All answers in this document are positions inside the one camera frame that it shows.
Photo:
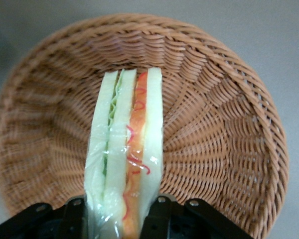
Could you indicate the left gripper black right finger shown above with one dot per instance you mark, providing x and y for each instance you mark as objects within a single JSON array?
[{"x": 194, "y": 224}]

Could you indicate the triangle sandwich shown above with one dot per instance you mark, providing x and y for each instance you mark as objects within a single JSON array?
[{"x": 152, "y": 124}]

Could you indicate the round brown wicker basket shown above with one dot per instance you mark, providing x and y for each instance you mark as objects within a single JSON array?
[{"x": 214, "y": 124}]

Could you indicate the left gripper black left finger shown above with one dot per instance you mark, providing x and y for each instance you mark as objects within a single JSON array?
[{"x": 40, "y": 224}]

